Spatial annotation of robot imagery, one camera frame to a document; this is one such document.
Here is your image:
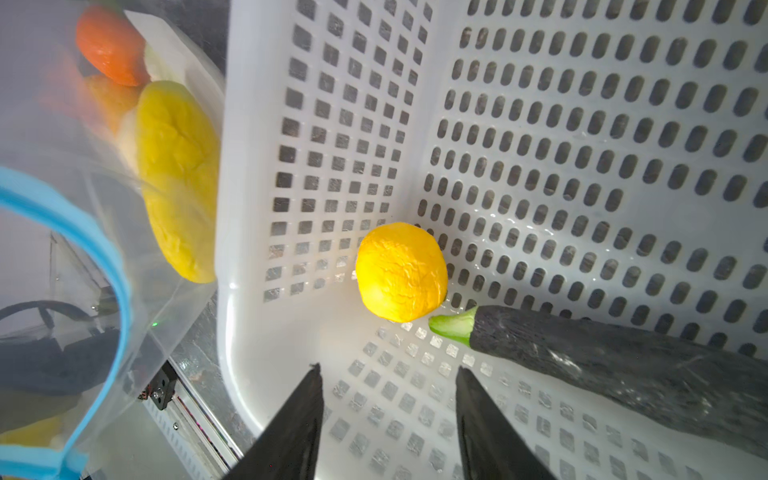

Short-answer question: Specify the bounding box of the white perforated plastic basket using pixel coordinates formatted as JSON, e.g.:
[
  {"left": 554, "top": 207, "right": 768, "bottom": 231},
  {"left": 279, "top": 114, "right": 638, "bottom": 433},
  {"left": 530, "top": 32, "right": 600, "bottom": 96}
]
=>
[{"left": 216, "top": 1, "right": 767, "bottom": 479}]

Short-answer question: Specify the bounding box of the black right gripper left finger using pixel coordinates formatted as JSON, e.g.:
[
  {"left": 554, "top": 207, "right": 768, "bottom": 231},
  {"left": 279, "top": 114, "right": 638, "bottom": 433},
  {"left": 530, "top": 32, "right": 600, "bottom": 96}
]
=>
[{"left": 223, "top": 364, "right": 324, "bottom": 480}]

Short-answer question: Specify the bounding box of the clear zip top bag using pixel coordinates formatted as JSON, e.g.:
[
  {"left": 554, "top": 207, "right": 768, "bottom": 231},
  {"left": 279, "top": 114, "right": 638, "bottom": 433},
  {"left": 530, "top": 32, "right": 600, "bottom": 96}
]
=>
[{"left": 1, "top": 1, "right": 225, "bottom": 479}]

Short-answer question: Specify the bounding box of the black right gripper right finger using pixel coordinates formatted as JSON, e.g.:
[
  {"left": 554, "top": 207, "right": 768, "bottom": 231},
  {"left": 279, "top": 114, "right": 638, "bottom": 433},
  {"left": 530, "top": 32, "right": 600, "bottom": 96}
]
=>
[{"left": 455, "top": 367, "right": 555, "bottom": 480}]

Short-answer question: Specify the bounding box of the yellow red toy peach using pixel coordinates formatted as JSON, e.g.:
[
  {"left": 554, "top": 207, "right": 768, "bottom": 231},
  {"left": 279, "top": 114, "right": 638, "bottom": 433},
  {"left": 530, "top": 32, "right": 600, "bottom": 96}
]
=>
[{"left": 39, "top": 57, "right": 142, "bottom": 138}]

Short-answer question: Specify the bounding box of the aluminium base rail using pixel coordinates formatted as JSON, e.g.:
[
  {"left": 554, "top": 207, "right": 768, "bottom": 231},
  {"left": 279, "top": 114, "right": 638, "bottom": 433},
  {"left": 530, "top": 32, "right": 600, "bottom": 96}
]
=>
[{"left": 139, "top": 361, "right": 242, "bottom": 479}]

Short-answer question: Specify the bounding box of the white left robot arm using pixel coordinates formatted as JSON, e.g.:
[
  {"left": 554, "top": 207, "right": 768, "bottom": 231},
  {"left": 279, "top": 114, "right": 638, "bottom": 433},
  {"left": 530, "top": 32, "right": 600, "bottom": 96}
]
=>
[{"left": 1, "top": 298, "right": 120, "bottom": 446}]

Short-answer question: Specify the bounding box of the dark toy eggplant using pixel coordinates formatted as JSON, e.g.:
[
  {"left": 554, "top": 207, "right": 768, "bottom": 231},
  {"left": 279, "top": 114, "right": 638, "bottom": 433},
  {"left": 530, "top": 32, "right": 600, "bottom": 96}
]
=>
[{"left": 429, "top": 305, "right": 767, "bottom": 458}]

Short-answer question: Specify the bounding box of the white toy cucumber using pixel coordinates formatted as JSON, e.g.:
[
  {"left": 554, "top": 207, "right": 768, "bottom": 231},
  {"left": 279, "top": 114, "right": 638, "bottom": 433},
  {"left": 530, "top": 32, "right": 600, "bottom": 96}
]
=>
[{"left": 115, "top": 44, "right": 180, "bottom": 177}]

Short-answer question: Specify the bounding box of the orange toy carrot piece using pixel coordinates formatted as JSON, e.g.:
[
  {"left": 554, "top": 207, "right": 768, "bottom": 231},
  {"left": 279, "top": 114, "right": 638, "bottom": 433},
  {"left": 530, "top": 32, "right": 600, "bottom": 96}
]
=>
[{"left": 75, "top": 5, "right": 150, "bottom": 87}]

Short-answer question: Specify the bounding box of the yellow toy lemon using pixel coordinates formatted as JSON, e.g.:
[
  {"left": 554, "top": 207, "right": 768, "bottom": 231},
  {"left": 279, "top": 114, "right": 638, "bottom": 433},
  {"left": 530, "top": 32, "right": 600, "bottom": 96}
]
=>
[{"left": 355, "top": 222, "right": 448, "bottom": 323}]

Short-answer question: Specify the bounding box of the yellow toy corn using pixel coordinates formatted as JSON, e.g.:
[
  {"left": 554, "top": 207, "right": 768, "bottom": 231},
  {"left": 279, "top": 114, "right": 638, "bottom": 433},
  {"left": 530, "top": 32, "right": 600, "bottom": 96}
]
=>
[{"left": 136, "top": 81, "right": 220, "bottom": 284}]

